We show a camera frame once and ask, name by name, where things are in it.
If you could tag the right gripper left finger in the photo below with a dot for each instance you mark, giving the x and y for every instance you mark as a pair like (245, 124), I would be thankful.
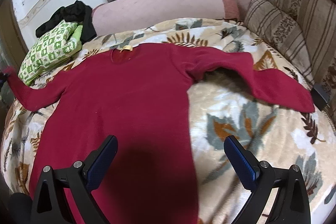
(50, 204)

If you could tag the pink quilted bolster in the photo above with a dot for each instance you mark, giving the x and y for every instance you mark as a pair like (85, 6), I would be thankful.
(125, 15)

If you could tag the green white patterned pillow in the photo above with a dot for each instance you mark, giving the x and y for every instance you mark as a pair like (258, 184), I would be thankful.
(51, 49)

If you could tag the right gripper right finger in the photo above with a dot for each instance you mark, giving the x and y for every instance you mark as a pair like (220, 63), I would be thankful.
(291, 204)

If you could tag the brown striped cushion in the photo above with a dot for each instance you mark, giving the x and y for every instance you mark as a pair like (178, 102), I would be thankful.
(303, 31)

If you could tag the black garment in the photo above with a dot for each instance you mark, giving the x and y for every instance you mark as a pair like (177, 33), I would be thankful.
(77, 12)

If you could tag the red knit sweater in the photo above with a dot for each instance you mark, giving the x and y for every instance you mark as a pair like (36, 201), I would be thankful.
(141, 98)

